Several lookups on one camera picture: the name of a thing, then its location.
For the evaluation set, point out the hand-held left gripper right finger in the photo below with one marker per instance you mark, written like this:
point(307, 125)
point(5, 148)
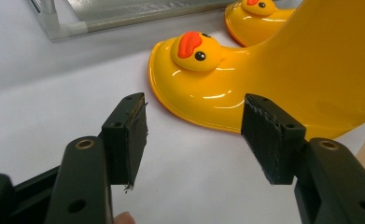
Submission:
point(270, 140)

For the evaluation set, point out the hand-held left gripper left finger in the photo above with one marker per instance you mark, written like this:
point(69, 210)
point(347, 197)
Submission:
point(121, 146)

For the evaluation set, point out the yellow duck rain boot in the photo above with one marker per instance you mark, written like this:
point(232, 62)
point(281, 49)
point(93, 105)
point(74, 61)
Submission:
point(258, 21)
point(311, 71)

